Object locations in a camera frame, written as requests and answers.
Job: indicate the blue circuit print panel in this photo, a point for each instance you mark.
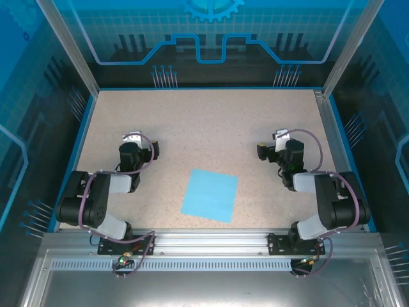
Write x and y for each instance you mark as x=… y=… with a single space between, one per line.
x=383 y=112
x=25 y=112

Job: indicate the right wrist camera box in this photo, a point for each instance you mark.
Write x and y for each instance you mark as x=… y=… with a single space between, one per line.
x=282 y=136

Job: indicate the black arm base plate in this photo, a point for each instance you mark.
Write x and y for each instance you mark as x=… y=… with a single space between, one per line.
x=108 y=247
x=278 y=244

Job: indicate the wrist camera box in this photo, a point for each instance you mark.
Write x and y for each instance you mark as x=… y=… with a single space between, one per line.
x=132 y=138
x=282 y=136

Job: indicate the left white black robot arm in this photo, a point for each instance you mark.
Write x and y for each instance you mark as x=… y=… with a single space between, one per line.
x=96 y=204

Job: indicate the blue gear print panel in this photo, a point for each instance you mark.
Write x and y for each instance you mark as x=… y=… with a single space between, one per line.
x=207 y=25

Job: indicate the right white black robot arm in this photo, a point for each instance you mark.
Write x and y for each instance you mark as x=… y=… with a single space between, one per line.
x=338 y=204

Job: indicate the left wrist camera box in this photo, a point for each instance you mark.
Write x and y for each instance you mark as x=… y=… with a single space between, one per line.
x=132 y=138

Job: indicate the aluminium sheet tray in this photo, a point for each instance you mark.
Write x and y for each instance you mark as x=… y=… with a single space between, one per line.
x=207 y=288

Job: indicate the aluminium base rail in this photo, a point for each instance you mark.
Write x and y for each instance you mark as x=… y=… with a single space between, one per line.
x=207 y=243

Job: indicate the aluminium side rail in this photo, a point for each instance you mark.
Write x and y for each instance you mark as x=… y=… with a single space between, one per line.
x=332 y=144

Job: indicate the aluminium frame post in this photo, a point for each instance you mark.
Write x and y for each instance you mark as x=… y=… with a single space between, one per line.
x=68 y=48
x=351 y=48

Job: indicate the light blue cloth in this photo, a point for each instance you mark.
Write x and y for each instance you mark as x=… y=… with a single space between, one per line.
x=209 y=195

